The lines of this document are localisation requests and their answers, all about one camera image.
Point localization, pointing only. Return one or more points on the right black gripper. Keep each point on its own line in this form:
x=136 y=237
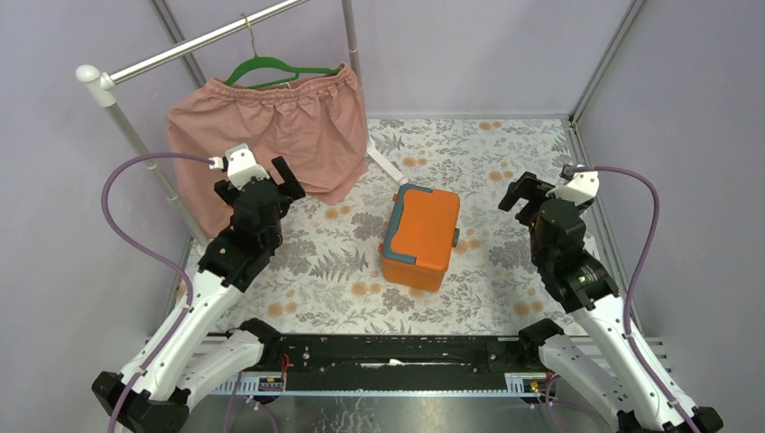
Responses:
x=528 y=187

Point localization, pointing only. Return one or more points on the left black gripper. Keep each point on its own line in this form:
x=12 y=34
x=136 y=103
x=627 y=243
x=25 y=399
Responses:
x=262 y=186

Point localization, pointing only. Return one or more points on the orange plastic medicine box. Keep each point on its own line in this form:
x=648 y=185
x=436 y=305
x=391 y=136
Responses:
x=420 y=236

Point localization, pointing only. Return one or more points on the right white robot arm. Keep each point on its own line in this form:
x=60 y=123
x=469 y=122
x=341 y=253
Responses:
x=634 y=392

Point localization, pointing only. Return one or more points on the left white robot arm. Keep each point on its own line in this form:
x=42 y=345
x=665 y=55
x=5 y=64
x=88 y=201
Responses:
x=158 y=389

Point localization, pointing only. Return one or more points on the pink fabric shorts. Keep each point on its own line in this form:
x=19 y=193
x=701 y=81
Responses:
x=317 y=125

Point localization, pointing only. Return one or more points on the white rectangular box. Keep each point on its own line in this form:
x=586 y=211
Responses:
x=385 y=164

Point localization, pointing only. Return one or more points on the floral table mat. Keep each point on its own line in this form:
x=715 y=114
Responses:
x=327 y=276

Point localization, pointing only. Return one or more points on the green clothes hanger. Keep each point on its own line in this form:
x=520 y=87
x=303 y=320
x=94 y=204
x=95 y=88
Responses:
x=265 y=62

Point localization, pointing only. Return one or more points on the silver clothes rack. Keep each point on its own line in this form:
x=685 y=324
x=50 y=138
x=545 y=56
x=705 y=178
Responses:
x=100 y=84

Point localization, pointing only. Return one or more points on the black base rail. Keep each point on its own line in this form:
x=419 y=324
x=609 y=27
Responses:
x=370 y=364

